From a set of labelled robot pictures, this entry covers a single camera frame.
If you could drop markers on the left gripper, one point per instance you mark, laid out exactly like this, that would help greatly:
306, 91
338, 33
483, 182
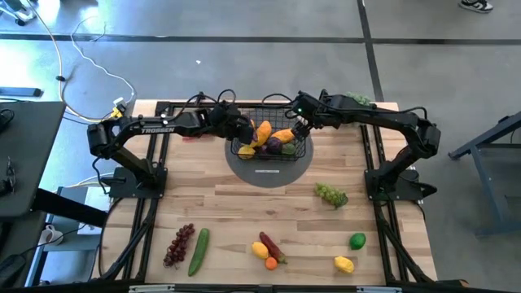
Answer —
226, 122

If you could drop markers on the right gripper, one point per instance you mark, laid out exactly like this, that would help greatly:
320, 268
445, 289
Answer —
309, 110

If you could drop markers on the yellow lemon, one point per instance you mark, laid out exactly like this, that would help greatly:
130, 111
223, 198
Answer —
260, 250
344, 264
246, 151

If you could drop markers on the green pepper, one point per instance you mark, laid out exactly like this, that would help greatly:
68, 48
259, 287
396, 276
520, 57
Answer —
289, 149

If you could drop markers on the red chili pepper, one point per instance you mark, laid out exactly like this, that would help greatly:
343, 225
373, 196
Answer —
197, 139

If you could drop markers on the green grape bunch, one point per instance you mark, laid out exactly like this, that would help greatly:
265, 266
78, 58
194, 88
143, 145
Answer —
331, 195

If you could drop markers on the green lime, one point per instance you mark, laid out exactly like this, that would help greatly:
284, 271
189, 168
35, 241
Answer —
357, 241

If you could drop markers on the green cucumber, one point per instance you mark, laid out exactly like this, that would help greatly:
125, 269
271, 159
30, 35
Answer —
199, 251

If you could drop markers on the red grape bunch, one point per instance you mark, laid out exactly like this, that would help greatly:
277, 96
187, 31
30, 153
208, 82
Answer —
179, 245

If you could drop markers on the small orange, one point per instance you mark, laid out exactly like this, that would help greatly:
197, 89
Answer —
271, 263

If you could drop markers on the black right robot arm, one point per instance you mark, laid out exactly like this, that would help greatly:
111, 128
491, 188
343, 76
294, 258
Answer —
386, 118

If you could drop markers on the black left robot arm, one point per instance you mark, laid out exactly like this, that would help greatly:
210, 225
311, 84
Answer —
163, 128

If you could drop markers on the round grey woven placemat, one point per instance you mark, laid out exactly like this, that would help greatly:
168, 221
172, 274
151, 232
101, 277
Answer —
244, 175

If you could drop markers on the white and yellow plug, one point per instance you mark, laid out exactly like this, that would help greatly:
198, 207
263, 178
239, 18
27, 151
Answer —
118, 106

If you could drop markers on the white paper sheet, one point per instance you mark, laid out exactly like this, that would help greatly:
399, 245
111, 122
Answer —
97, 199

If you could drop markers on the silver aluminium extrusion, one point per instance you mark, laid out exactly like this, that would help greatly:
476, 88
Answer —
378, 289
151, 288

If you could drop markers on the blue-grey side table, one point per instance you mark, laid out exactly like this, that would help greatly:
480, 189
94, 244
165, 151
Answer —
484, 139

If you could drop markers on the person's shoe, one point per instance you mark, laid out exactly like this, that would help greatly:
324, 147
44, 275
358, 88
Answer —
476, 5

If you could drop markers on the black desk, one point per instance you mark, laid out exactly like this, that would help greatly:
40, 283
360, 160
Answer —
32, 154

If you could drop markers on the white mug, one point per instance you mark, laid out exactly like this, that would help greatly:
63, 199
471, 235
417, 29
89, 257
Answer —
51, 234

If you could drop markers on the black flat bar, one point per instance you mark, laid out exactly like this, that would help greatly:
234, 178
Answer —
20, 92

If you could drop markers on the small black device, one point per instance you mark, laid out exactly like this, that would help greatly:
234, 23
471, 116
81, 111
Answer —
10, 175

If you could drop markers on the black table frame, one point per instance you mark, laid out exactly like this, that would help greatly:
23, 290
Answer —
160, 163

